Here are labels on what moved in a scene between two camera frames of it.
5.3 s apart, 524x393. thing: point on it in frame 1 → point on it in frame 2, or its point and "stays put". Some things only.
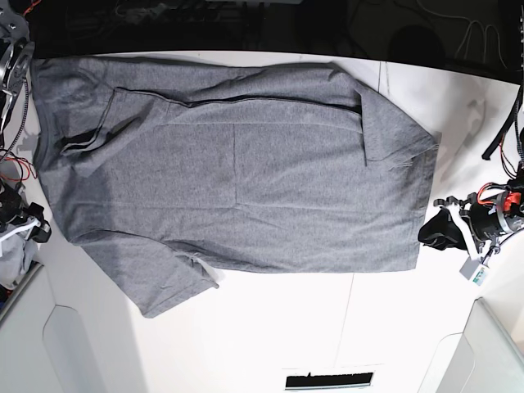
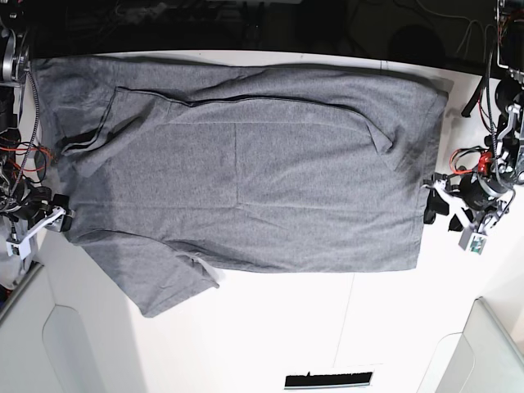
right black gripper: [487, 221] → [472, 191]
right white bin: [485, 358] stays put
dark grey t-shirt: [173, 174] stays put
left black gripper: [33, 219] → [37, 201]
